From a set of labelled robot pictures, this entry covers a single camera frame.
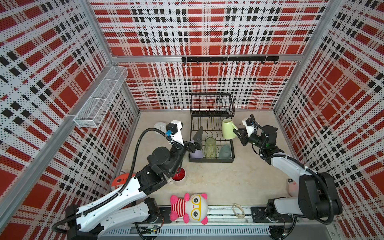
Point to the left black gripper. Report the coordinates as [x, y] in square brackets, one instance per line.
[190, 146]

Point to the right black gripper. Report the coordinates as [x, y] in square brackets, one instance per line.
[244, 137]

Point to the black wire dish rack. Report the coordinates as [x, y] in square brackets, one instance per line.
[208, 110]

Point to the tall green glass cup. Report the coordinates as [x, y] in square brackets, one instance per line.
[210, 148]

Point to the lilac plastic cup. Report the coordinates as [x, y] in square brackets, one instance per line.
[198, 153]

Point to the cream mug green handle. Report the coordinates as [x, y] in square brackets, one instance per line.
[228, 128]

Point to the teal plastic cup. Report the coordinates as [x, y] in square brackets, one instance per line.
[225, 152]

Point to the red and white mug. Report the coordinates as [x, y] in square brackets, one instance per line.
[180, 177]

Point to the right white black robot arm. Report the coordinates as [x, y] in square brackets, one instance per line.
[316, 197]

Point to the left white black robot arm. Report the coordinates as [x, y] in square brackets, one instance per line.
[130, 203]

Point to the white square device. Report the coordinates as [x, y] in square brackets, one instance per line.
[161, 126]

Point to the pink frog plush toy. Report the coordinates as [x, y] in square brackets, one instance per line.
[293, 188]

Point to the pink striped plush doll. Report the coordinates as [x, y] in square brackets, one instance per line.
[191, 208]

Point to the red shark plush toy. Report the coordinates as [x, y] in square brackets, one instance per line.
[120, 181]

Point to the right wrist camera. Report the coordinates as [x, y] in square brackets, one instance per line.
[250, 126]

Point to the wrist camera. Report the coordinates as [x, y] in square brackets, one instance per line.
[174, 132]
[250, 126]

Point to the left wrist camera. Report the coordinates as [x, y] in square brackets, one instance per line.
[174, 132]

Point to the black wall hook rail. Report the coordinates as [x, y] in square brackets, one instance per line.
[261, 59]

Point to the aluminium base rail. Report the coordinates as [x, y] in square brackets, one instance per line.
[211, 221]

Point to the white wire wall basket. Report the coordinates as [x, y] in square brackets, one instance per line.
[97, 105]

